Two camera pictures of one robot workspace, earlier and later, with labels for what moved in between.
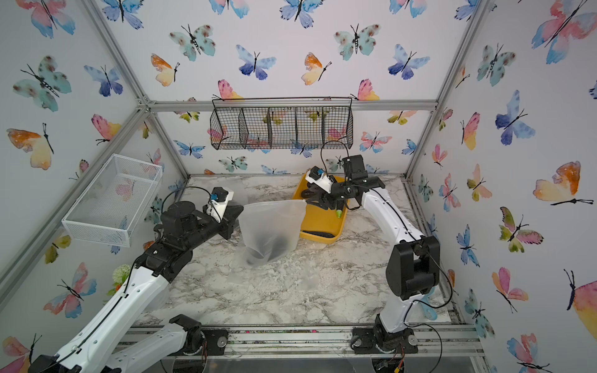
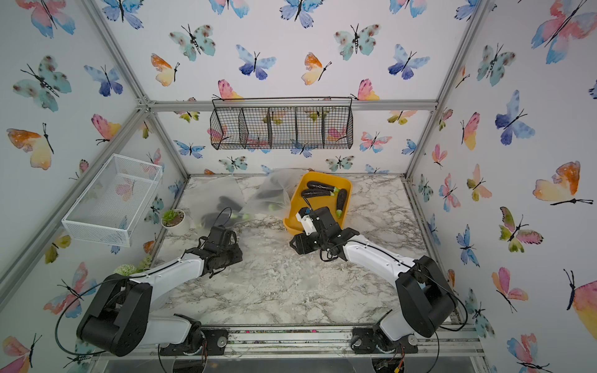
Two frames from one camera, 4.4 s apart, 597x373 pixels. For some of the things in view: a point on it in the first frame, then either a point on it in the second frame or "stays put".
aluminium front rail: (453, 340) stays put
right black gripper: (324, 198) to (301, 246)
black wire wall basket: (282, 123) stays put
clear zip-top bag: (271, 229) to (274, 195)
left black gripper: (228, 221) to (239, 255)
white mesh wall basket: (107, 210) stays put
